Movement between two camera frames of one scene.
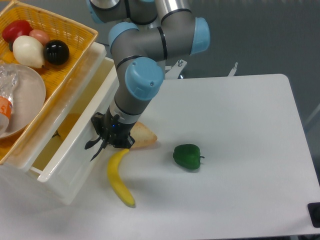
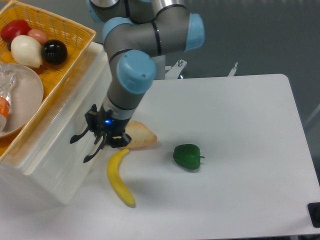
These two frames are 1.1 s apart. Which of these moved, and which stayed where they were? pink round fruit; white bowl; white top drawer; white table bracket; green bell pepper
Moved: white top drawer
Stayed: white table bracket; pink round fruit; white bowl; green bell pepper
